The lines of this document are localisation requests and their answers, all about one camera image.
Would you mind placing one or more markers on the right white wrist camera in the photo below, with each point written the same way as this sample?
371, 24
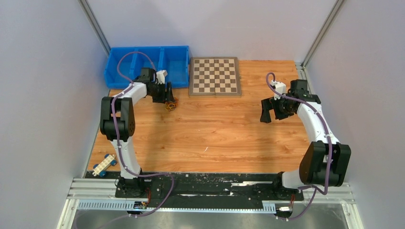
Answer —
279, 87

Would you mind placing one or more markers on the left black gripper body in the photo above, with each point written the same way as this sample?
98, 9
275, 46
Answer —
159, 94

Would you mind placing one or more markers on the white toy car blue wheels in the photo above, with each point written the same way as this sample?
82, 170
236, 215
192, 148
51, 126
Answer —
101, 168

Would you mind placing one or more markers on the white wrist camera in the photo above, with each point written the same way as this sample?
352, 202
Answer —
161, 77
279, 87

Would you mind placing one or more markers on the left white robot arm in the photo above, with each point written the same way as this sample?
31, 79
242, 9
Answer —
117, 121

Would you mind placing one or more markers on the blue three-compartment bin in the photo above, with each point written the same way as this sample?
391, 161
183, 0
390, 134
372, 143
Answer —
174, 59

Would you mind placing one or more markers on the aluminium frame rail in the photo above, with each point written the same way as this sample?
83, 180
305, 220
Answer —
97, 193

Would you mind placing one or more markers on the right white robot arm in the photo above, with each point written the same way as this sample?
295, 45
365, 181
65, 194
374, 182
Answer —
326, 159

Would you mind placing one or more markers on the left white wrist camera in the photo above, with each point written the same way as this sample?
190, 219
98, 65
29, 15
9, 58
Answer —
161, 77

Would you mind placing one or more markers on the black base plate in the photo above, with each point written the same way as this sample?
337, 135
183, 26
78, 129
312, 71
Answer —
208, 190

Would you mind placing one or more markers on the wooden chessboard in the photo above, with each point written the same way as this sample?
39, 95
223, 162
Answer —
214, 76

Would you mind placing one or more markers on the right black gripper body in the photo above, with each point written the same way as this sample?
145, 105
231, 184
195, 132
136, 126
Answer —
282, 110

